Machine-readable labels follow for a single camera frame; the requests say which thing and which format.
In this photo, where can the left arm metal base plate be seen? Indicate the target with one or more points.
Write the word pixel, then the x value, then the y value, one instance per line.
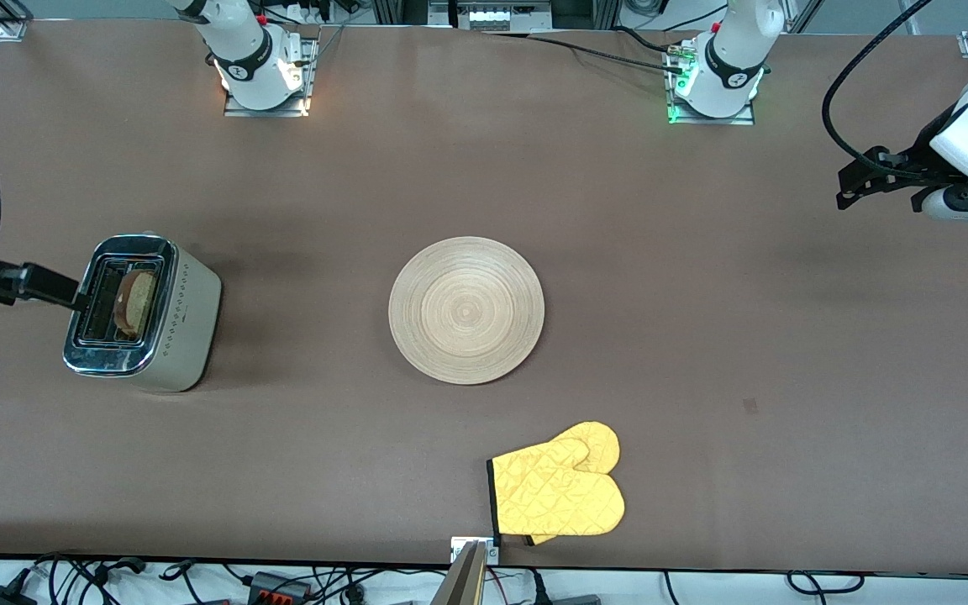
pixel 740 119

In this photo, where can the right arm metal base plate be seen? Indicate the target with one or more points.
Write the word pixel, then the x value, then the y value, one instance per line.
pixel 236 107

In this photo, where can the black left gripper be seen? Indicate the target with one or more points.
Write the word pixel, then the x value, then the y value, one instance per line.
pixel 915 162

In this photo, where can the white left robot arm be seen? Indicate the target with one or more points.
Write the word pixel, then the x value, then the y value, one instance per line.
pixel 728 59

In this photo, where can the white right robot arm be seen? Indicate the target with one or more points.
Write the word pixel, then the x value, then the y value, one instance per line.
pixel 240 50

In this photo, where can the round wooden plate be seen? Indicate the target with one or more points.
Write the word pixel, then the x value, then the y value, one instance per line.
pixel 467 311

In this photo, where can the aluminium camera post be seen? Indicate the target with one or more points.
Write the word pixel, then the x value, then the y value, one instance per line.
pixel 460 584

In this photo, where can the yellow quilted oven mitt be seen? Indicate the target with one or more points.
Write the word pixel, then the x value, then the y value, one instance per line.
pixel 560 496

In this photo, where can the silver two-slot toaster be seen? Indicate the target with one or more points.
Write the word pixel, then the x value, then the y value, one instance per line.
pixel 190 328

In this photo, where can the brown bread slice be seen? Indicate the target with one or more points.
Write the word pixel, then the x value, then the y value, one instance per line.
pixel 138 301

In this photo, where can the small metal edge bracket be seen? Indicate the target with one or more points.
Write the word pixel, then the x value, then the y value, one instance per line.
pixel 459 550

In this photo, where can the black orange connector box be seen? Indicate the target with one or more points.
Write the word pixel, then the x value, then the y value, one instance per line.
pixel 278 588

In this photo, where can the white power strip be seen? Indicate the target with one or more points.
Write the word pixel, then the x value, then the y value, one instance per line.
pixel 501 18

